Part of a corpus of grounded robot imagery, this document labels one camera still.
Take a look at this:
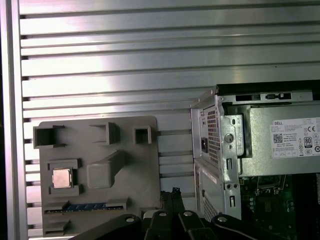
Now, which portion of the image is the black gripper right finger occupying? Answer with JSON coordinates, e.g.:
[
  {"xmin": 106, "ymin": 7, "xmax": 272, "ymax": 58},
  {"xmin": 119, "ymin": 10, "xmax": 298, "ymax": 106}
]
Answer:
[{"xmin": 172, "ymin": 187, "xmax": 286, "ymax": 240}]

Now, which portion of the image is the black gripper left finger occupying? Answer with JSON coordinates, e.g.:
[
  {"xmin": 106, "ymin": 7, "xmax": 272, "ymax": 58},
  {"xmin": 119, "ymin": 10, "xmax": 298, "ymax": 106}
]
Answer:
[{"xmin": 74, "ymin": 188, "xmax": 176, "ymax": 240}]

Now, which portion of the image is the silver CPU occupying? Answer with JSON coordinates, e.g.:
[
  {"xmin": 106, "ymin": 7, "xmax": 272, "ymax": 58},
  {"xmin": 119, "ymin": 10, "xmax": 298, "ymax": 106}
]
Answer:
[{"xmin": 51, "ymin": 167, "xmax": 74, "ymax": 189}]

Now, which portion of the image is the grey parts rack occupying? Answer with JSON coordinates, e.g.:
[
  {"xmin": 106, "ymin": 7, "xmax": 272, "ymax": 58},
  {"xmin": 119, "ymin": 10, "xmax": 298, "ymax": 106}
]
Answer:
[{"xmin": 32, "ymin": 115, "xmax": 161, "ymax": 238}]

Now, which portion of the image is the RAM stick with blue label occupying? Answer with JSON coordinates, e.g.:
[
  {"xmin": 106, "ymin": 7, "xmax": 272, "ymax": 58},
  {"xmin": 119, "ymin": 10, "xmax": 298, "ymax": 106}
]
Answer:
[{"xmin": 44, "ymin": 202, "xmax": 126, "ymax": 215}]

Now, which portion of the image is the green motherboard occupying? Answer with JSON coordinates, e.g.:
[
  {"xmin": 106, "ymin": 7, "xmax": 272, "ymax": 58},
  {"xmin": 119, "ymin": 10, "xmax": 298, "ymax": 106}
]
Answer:
[{"xmin": 238, "ymin": 173, "xmax": 320, "ymax": 240}]

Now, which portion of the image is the grey power supply unit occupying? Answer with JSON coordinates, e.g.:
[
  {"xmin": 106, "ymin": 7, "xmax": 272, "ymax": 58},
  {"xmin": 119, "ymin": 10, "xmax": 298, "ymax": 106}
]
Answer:
[{"xmin": 199, "ymin": 103, "xmax": 320, "ymax": 173}]

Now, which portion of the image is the black PC case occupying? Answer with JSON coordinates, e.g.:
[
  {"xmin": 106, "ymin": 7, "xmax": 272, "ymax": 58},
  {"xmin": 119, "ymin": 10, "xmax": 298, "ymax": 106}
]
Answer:
[{"xmin": 189, "ymin": 79, "xmax": 320, "ymax": 240}]

